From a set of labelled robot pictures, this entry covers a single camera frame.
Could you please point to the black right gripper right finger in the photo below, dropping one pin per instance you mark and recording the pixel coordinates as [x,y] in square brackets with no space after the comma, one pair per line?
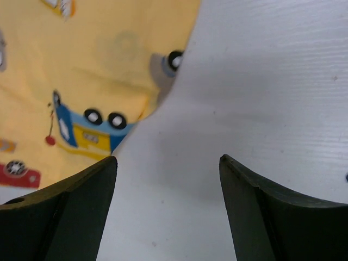
[271,222]

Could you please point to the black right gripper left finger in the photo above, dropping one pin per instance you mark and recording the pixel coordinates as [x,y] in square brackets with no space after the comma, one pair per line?
[64,221]

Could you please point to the yellow car-print placemat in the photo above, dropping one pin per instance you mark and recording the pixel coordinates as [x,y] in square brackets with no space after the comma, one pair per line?
[78,76]

